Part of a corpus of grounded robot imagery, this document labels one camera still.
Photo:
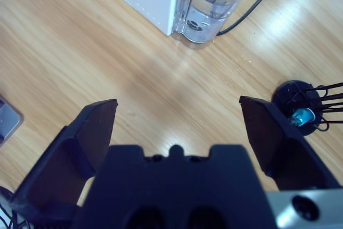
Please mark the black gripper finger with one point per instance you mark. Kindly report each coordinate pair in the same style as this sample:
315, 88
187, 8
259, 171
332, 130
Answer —
292, 159
53, 170

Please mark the blue coffee capsule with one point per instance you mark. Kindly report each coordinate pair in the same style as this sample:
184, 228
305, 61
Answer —
302, 116

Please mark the black capsule holder with rods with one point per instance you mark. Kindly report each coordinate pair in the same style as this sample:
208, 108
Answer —
286, 95

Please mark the clear water tank black lid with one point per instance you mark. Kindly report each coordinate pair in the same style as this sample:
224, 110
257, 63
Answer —
209, 11

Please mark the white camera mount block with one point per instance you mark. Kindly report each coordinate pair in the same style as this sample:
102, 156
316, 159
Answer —
9, 121

